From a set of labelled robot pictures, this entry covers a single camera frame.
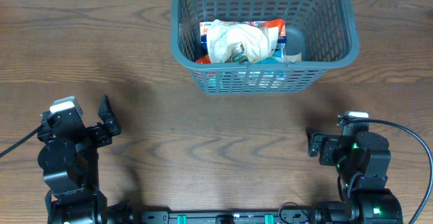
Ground brown photo snack bag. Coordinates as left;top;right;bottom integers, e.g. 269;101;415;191
285;52;302;63

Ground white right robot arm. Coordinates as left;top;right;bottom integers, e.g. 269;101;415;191
306;123;403;224

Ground spaghetti pack red ends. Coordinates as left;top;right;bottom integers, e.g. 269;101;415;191
196;19;286;64

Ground beige paper pouch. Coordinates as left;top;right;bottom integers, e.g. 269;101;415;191
206;20;279;64

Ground teal white pouch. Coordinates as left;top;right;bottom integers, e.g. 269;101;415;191
257;48;286;64

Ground multicolour tissue pack box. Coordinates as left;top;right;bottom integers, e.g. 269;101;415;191
200;19;287;51

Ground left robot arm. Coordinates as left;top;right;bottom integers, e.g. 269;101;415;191
37;95;139;224

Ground grey plastic slotted basket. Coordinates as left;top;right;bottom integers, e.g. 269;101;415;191
171;0;360;94

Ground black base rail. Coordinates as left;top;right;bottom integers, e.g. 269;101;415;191
139;209;311;224

